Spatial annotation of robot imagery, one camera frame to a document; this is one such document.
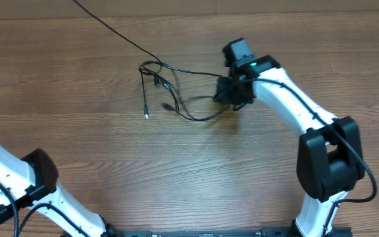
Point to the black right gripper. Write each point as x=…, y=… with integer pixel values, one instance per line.
x=226, y=90

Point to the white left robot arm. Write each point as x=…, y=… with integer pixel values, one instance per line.
x=32, y=182

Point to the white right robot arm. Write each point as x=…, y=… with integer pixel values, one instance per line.
x=329, y=151

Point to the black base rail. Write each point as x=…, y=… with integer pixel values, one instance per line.
x=209, y=233

